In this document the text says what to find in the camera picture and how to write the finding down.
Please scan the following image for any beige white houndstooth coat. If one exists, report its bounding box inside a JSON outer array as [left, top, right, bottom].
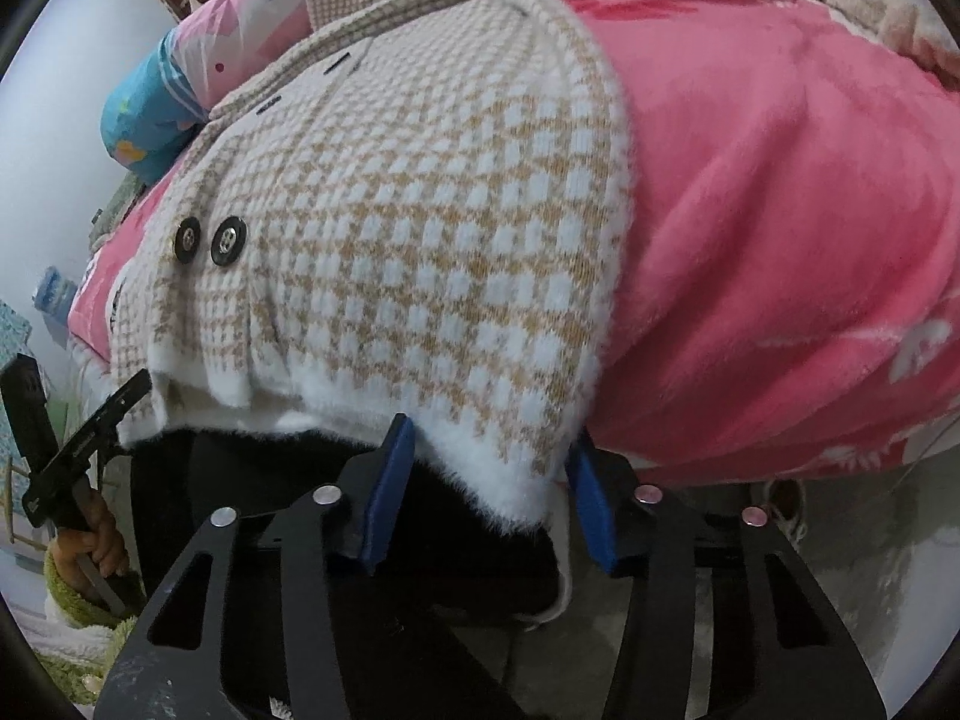
[[110, 0, 633, 528]]

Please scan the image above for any person's left hand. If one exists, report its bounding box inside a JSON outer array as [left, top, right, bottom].
[[50, 489, 128, 601]]

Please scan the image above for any green fuzzy sleeve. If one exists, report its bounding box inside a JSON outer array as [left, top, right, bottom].
[[23, 550, 137, 713]]

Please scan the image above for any clear plastic water bottle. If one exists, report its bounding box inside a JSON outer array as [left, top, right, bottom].
[[32, 266, 78, 325]]

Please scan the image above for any grey green mat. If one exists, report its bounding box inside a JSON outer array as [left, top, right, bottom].
[[88, 172, 146, 254]]

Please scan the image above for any pink floral plush blanket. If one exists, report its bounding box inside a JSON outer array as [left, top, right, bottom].
[[68, 0, 958, 484]]

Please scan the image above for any pink blue cartoon quilt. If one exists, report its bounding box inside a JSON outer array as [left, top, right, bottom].
[[99, 0, 311, 187]]

